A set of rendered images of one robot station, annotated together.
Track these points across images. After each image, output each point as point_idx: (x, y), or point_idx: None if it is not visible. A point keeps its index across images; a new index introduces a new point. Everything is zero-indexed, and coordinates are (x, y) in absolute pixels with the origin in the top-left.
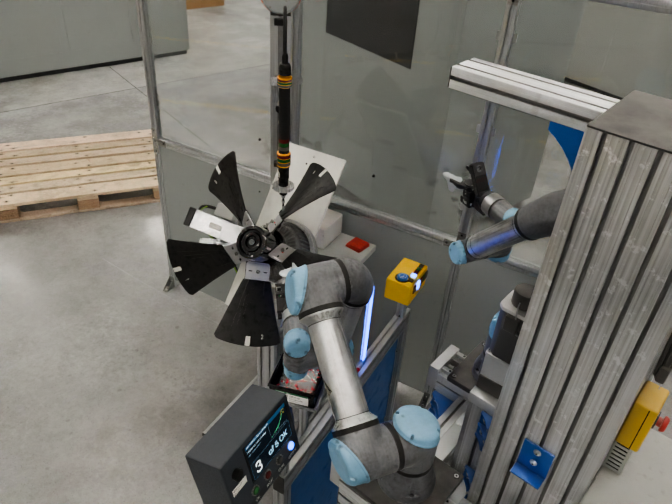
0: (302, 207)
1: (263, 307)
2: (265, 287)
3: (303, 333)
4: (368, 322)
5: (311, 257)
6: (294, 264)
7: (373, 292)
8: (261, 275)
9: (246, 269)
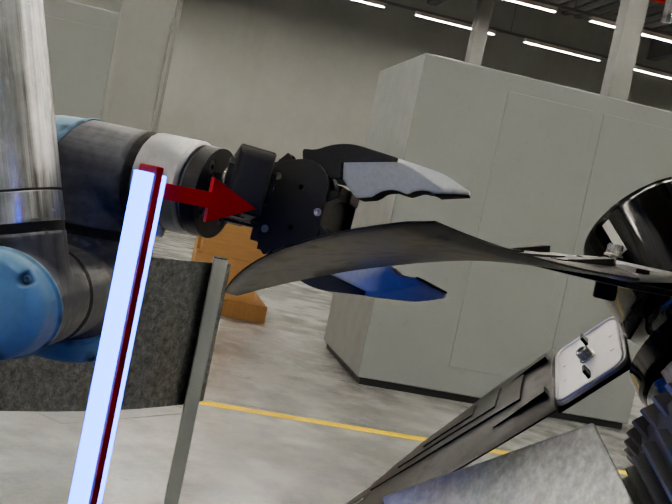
0: None
1: (454, 446)
2: (525, 402)
3: (67, 119)
4: (83, 451)
5: (546, 258)
6: (443, 174)
7: (138, 218)
8: (576, 374)
9: (588, 331)
